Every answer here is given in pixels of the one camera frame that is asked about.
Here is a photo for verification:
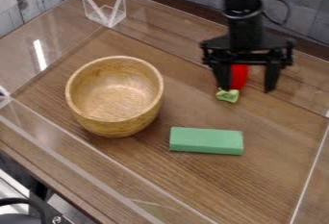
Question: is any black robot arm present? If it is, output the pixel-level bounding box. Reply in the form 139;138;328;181
201;0;294;92

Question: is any clear acrylic tray enclosure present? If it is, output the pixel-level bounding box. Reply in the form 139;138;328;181
0;0;329;224

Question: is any green rectangular sponge block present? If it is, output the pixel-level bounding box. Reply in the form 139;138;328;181
170;127;245;156

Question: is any red plush strawberry toy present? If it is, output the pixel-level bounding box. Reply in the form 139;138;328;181
215;64;247;103

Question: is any black cable and clamp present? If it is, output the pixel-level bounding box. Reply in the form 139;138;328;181
0;190;75;224

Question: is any wooden bowl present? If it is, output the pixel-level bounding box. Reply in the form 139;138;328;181
65;56;164;137

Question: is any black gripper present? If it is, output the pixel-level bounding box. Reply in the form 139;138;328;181
199;34;296;92

